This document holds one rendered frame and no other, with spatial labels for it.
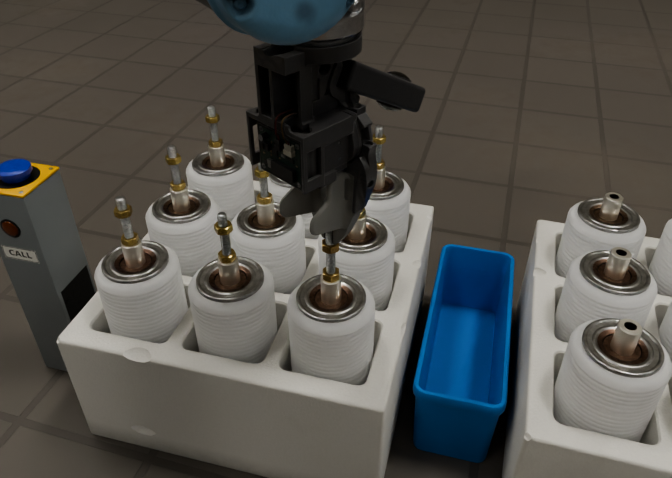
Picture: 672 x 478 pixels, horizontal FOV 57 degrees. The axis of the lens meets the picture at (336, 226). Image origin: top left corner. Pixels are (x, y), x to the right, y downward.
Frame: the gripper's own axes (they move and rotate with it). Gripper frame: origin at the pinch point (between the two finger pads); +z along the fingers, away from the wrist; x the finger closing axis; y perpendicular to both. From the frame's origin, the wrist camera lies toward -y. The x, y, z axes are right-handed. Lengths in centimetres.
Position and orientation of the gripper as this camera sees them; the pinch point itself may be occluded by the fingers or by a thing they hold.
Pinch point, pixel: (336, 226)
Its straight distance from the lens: 61.3
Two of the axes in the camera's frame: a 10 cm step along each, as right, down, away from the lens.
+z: 0.0, 8.1, 5.9
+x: 7.1, 4.1, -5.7
